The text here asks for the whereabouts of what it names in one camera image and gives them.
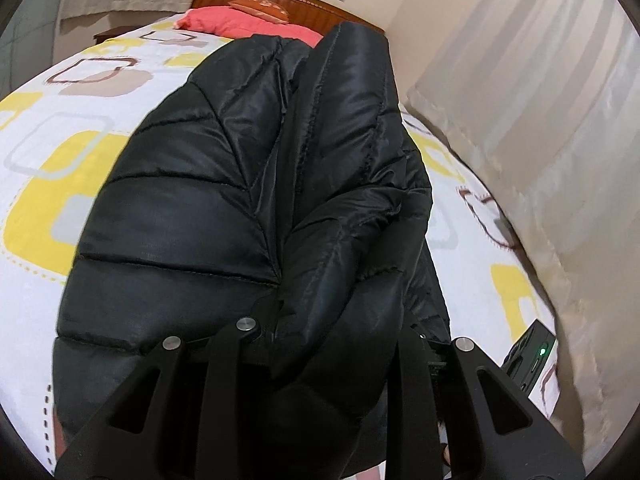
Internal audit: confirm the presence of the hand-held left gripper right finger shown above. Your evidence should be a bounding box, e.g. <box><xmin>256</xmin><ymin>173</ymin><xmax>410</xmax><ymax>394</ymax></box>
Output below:
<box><xmin>387</xmin><ymin>332</ymin><xmax>587</xmax><ymax>480</ymax></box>

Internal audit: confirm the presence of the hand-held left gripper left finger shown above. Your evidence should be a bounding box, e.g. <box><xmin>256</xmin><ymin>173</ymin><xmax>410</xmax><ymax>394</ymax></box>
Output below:
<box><xmin>54</xmin><ymin>316</ymin><xmax>262</xmax><ymax>480</ymax></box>

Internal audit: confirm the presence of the black puffer jacket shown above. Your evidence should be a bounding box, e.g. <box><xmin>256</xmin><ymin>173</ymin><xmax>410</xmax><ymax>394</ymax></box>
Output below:
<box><xmin>52</xmin><ymin>22</ymin><xmax>453</xmax><ymax>480</ymax></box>

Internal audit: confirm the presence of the cream striped curtain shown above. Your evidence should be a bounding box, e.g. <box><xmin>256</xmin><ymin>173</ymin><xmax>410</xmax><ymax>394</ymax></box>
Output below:
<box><xmin>404</xmin><ymin>0</ymin><xmax>640</xmax><ymax>463</ymax></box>

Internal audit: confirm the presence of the patterned white yellow bedsheet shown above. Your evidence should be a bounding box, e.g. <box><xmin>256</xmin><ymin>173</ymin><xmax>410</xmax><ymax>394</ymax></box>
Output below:
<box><xmin>0</xmin><ymin>15</ymin><xmax>565</xmax><ymax>476</ymax></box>

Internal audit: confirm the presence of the pink pillow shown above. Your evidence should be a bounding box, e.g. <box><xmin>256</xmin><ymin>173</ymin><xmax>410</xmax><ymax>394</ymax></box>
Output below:
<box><xmin>174</xmin><ymin>6</ymin><xmax>324</xmax><ymax>49</ymax></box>

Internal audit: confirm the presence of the wooden nightstand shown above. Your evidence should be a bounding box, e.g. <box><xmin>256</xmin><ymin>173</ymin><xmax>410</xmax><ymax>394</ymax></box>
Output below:
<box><xmin>93</xmin><ymin>26</ymin><xmax>132</xmax><ymax>44</ymax></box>

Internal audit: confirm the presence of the orange patterned cushion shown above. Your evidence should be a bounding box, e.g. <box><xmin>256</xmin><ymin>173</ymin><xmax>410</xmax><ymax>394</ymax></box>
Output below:
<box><xmin>228</xmin><ymin>0</ymin><xmax>291</xmax><ymax>24</ymax></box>

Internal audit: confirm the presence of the wooden headboard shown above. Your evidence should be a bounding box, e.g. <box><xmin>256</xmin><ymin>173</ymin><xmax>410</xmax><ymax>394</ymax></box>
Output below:
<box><xmin>192</xmin><ymin>0</ymin><xmax>386</xmax><ymax>37</ymax></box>

